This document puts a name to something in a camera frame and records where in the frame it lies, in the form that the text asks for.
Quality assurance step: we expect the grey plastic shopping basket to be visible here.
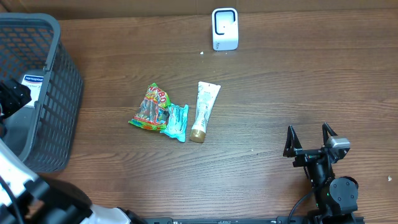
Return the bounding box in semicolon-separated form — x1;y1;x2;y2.
1;12;84;173

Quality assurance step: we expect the white barcode scanner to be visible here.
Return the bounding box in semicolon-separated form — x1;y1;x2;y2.
211;7;239;51

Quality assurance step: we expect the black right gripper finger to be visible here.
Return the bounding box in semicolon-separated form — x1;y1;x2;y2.
283;125;302;156
322;123;337;146

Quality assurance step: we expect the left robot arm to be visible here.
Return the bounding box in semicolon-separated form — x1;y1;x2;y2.
1;142;145;224

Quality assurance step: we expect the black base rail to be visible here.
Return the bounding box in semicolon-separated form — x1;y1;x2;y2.
144;216;365;224

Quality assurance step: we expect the white Hansaplast plaster box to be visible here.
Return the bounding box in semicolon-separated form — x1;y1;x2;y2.
21;74;44;108

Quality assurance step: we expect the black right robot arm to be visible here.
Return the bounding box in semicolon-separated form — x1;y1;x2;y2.
278;123;364;224

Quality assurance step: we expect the colourful Haribo candy bag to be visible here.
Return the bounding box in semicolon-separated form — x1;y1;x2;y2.
128;83;171;131

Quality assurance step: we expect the white tube with gold cap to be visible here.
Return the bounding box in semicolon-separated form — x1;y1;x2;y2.
189;82;221;143

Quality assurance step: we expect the teal tissue packet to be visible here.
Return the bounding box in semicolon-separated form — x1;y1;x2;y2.
160;104;189;142

